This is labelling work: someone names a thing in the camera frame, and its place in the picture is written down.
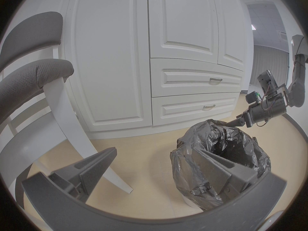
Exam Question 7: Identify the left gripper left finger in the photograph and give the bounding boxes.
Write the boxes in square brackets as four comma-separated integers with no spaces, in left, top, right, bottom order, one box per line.
[49,147,117,203]

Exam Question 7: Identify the white wardrobe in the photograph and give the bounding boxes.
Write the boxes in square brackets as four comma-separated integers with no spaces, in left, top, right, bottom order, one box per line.
[59,0,254,139]

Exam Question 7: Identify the white chair grey cushions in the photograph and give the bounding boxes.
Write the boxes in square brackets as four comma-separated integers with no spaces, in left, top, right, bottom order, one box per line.
[0,12,134,210]

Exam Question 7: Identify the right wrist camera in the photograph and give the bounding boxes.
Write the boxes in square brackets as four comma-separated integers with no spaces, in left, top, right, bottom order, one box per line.
[245,92,261,104]

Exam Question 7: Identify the black plastic bag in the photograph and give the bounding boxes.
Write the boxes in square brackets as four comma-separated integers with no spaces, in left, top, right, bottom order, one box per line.
[170,119,271,211]

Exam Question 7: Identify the pale curtain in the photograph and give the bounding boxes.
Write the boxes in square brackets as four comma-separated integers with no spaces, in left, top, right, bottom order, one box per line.
[249,45,290,93]

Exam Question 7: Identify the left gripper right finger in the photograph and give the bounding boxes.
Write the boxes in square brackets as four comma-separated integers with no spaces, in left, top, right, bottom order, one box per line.
[192,148,259,198]

